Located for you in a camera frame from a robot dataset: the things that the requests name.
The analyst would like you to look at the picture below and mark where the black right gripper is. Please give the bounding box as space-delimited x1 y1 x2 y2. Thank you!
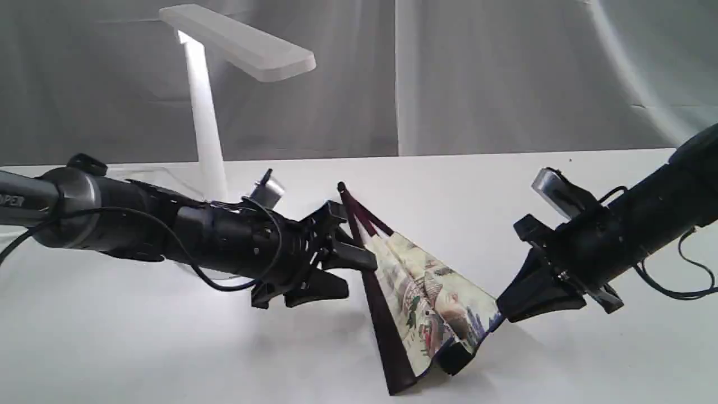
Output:
496 208 625 323

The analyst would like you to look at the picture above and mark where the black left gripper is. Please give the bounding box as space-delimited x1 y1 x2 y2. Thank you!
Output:
208 200 378 309

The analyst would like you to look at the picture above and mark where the painted paper folding fan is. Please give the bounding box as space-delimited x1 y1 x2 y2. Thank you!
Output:
338 182 505 396

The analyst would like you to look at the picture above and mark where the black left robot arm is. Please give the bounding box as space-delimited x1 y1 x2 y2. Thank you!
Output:
1 153 378 309

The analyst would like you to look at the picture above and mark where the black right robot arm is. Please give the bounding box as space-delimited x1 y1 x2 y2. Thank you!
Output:
497 125 717 323

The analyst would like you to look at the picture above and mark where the white desk lamp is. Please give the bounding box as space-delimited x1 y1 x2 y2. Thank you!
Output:
159 3 316 200

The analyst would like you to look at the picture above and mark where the grey backdrop curtain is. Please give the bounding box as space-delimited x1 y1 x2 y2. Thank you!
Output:
1 1 717 166

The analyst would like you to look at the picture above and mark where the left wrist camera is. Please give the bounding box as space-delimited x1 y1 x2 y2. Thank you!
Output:
248 168 286 209

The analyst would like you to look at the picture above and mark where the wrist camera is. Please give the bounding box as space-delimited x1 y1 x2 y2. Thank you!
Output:
531 168 599 220
248 168 286 209

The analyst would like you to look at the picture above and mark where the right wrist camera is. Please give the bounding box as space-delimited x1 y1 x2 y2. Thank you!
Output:
531 168 599 220

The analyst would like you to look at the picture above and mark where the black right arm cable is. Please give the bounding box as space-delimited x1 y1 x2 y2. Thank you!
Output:
595 185 718 301

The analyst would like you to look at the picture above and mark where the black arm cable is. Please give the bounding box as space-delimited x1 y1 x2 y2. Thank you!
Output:
595 185 718 301
0 206 284 292

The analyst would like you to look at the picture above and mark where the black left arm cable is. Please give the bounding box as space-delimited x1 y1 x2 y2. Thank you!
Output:
0 206 284 292

